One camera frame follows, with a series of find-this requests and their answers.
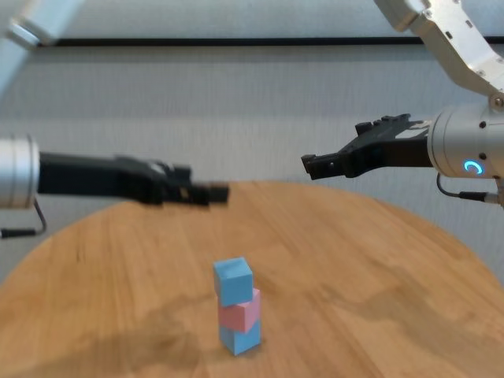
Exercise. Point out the black wall rail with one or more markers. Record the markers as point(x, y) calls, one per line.
point(252, 42)

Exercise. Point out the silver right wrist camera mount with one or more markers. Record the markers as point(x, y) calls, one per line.
point(453, 43)

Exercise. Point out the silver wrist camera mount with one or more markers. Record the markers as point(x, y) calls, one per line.
point(31, 27)
point(453, 43)

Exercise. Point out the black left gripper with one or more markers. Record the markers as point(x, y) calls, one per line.
point(102, 179)

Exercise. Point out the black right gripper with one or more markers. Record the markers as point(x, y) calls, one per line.
point(393, 151)

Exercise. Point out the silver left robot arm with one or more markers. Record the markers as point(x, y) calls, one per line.
point(15, 171)

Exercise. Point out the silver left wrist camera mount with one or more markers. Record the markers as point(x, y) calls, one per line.
point(31, 27)

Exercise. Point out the light blue cube block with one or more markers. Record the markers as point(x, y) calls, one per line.
point(240, 338)
point(234, 281)

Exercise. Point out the pink cube block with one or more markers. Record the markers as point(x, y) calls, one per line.
point(242, 313)

